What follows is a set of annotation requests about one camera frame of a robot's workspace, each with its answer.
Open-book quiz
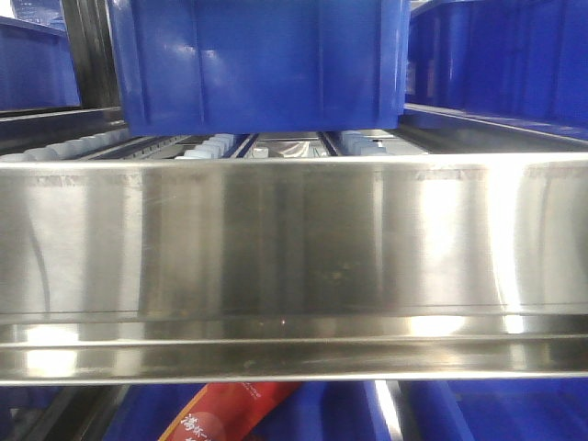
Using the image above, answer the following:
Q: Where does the blue bin far right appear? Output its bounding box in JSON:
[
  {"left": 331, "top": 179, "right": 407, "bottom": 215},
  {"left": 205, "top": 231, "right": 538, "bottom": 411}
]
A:
[{"left": 406, "top": 1, "right": 587, "bottom": 128}]

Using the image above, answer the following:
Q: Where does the stainless steel rack frame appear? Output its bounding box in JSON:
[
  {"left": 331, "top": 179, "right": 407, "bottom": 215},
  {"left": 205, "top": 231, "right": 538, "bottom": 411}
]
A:
[{"left": 0, "top": 103, "right": 588, "bottom": 441}]

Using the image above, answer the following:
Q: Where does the red snack package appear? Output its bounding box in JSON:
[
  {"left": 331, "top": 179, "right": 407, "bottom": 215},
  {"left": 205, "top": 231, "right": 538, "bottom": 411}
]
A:
[{"left": 159, "top": 381, "right": 301, "bottom": 440}]

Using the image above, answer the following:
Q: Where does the blue bin far left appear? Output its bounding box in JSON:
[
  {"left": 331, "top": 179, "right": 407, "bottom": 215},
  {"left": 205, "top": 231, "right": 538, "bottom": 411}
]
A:
[{"left": 1, "top": 17, "right": 80, "bottom": 111}]

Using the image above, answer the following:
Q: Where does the large blue plastic bin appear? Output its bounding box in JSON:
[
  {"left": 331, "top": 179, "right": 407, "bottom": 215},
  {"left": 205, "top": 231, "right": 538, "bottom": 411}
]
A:
[{"left": 107, "top": 1, "right": 410, "bottom": 136}]

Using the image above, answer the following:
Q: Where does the blue bin lower shelf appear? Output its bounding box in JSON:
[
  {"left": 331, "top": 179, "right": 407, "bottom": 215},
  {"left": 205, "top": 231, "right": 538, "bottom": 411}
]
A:
[{"left": 96, "top": 379, "right": 588, "bottom": 441}]

